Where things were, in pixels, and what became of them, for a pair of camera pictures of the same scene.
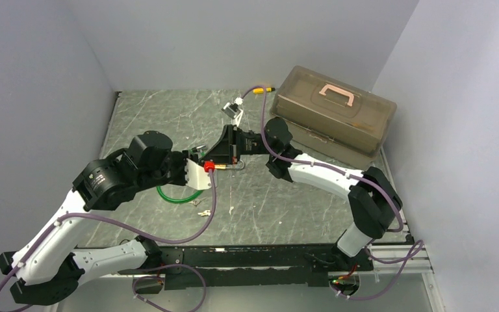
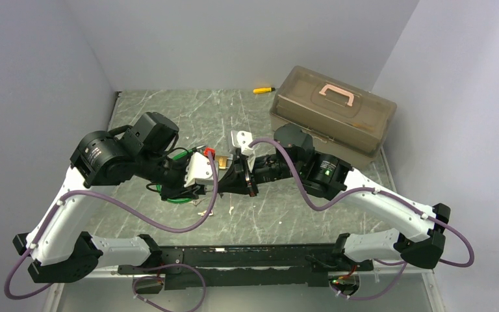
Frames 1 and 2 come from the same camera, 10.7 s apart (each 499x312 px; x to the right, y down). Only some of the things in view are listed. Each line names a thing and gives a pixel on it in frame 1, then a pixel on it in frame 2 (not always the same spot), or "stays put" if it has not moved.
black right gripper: [223, 152] → [236, 181]
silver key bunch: [205, 212] stays put
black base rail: [255, 267] stays put
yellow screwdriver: [260, 90] stays put
